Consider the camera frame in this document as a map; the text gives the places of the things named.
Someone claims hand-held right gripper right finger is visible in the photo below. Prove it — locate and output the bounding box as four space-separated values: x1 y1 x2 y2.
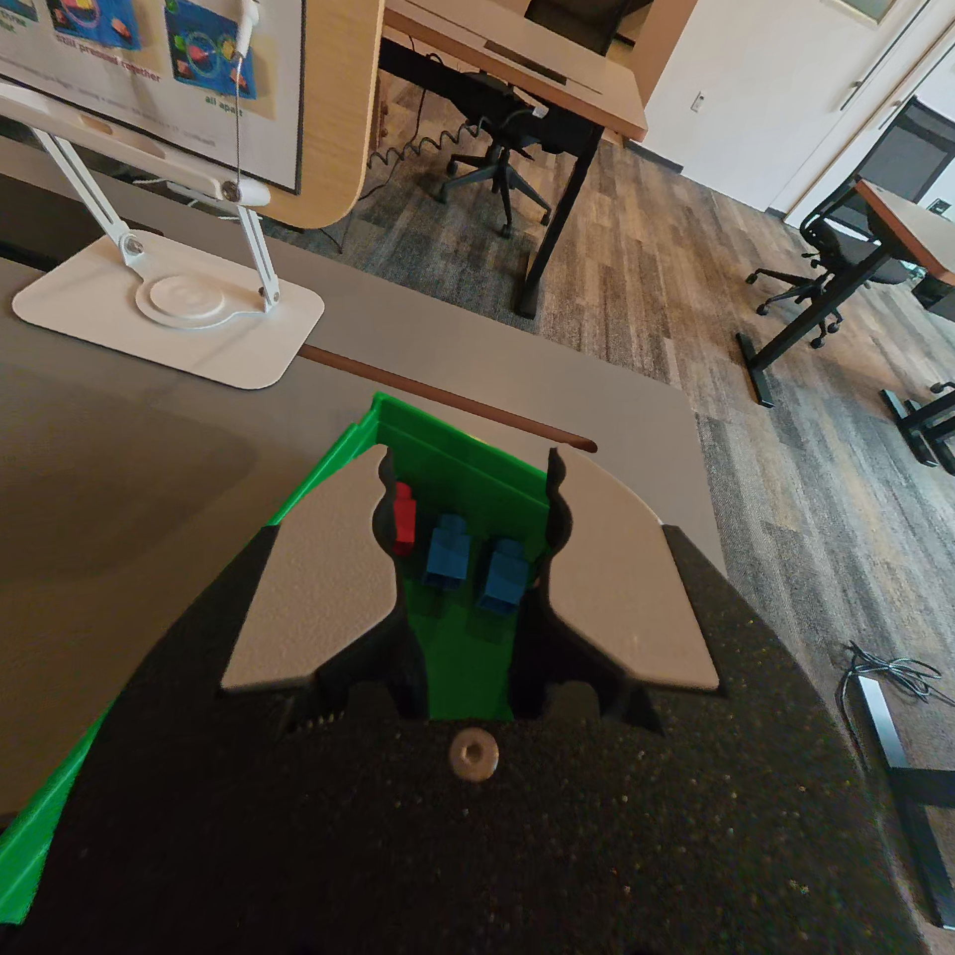
543 445 722 692

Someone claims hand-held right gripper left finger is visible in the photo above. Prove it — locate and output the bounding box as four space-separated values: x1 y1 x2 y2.
220 445 404 692

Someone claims red mega block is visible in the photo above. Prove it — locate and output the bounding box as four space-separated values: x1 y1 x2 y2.
390 480 419 559

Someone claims blue mega block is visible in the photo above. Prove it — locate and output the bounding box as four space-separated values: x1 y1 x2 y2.
423 512 473 592
475 538 530 619

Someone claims green plastic bin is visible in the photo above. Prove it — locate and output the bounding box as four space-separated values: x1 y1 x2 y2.
0 391 559 928

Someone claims white poster stand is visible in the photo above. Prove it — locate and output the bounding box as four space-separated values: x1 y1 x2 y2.
0 78 328 391

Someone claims black table foot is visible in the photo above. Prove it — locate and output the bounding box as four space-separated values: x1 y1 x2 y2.
851 668 955 932

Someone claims black office chair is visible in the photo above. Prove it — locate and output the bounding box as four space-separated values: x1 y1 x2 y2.
435 71 555 241
745 95 915 350

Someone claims wooden desk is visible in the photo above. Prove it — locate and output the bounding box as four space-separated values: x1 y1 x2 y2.
735 178 955 410
379 0 650 320

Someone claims instruction poster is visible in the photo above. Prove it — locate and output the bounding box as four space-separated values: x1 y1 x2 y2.
0 0 308 197

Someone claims grey floor cable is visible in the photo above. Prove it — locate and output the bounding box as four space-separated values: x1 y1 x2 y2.
837 640 947 773

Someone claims black coiled cable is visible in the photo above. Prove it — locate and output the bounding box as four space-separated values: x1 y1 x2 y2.
364 115 489 179

